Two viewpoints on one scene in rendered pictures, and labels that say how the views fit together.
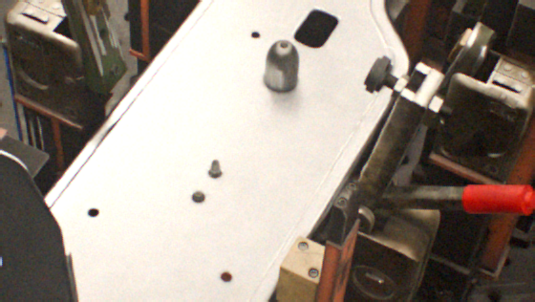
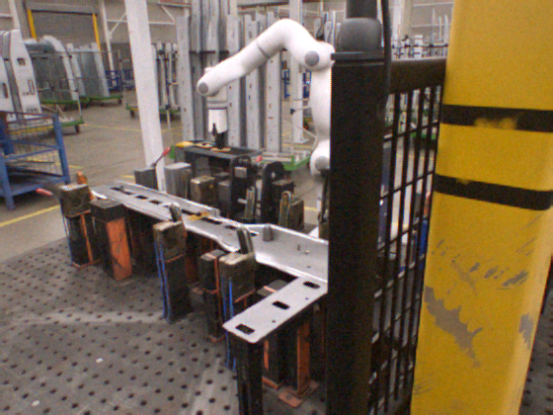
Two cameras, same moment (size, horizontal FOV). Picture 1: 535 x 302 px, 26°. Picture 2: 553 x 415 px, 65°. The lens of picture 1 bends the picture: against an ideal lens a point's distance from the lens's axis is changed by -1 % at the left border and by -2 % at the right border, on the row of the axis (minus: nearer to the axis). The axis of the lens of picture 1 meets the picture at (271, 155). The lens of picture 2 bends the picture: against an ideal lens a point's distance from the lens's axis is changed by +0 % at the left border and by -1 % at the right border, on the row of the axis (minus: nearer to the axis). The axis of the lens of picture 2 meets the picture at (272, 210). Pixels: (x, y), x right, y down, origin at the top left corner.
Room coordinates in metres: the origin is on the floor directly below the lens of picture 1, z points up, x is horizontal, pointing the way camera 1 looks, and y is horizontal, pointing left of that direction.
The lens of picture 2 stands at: (0.31, 1.19, 1.56)
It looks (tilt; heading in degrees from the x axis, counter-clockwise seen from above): 20 degrees down; 288
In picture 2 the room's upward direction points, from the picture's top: 2 degrees counter-clockwise
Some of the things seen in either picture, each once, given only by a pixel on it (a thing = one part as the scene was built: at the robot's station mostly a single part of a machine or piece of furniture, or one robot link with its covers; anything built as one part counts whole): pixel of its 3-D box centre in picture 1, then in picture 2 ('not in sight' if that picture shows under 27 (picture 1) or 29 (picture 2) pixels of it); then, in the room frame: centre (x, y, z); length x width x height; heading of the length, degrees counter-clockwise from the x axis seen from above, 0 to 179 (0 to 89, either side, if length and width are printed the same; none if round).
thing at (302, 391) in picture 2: not in sight; (298, 346); (0.55, 0.29, 0.84); 0.11 x 0.06 x 0.29; 67
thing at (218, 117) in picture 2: not in sight; (218, 119); (1.12, -0.53, 1.30); 0.10 x 0.07 x 0.11; 92
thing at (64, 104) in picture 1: (68, 128); (238, 309); (0.75, 0.21, 0.87); 0.12 x 0.09 x 0.35; 67
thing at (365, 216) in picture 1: (355, 216); not in sight; (0.54, -0.07, 1.06); 0.03 x 0.01 x 0.03; 67
